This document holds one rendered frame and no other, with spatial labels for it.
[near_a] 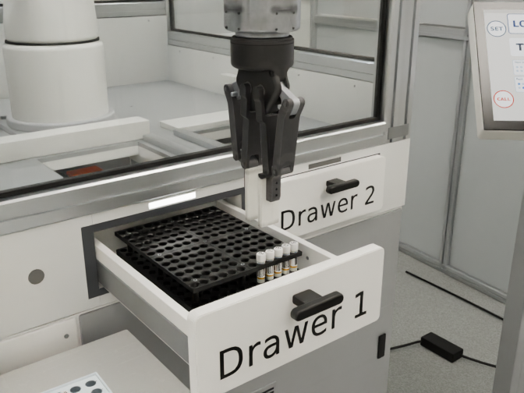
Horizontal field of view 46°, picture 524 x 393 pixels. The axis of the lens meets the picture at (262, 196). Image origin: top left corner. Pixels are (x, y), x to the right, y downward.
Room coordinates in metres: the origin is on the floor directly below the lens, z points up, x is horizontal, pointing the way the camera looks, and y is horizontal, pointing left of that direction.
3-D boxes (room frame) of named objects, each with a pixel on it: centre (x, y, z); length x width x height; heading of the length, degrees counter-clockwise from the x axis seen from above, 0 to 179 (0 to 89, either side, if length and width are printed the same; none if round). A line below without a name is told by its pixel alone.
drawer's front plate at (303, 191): (1.07, -0.12, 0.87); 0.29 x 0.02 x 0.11; 128
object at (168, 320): (0.82, 0.09, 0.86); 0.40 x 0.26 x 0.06; 38
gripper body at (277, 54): (0.75, 0.00, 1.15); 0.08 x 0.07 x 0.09; 38
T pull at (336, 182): (1.05, -0.14, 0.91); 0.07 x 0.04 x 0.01; 128
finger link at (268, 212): (0.74, -0.01, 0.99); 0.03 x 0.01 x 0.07; 128
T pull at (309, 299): (0.63, -0.06, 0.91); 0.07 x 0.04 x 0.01; 128
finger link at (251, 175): (0.76, 0.01, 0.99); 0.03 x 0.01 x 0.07; 128
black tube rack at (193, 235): (0.81, 0.08, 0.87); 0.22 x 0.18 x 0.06; 38
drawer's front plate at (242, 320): (0.65, -0.04, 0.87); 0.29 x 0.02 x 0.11; 128
